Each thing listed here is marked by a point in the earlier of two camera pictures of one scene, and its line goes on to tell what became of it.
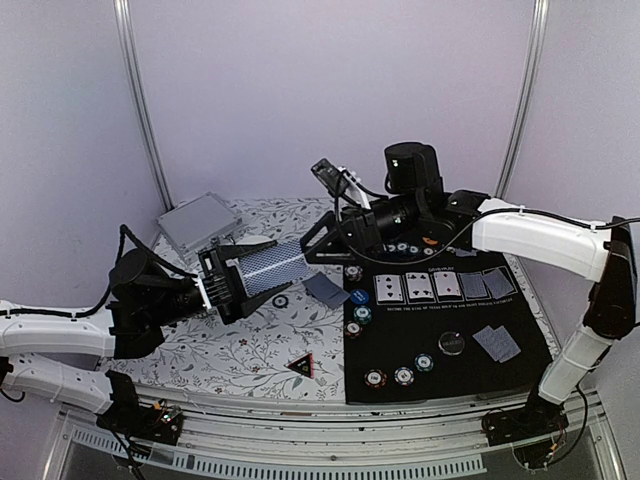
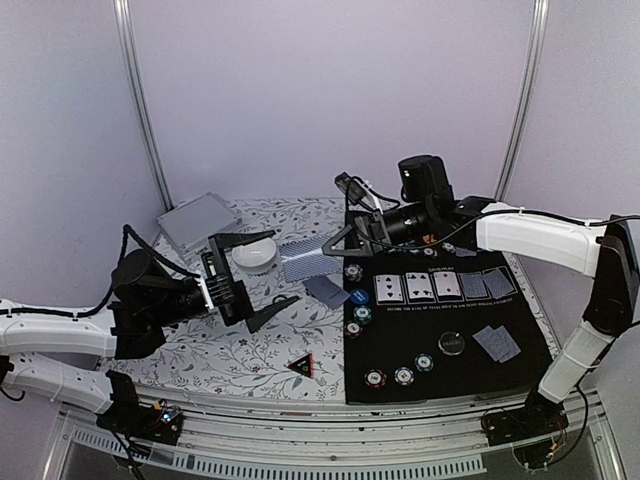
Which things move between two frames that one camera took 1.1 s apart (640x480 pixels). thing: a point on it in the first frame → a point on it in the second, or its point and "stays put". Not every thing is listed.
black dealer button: (451, 343) stays put
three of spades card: (390, 289) stays put
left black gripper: (226, 285) → (232, 297)
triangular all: (303, 364) stays put
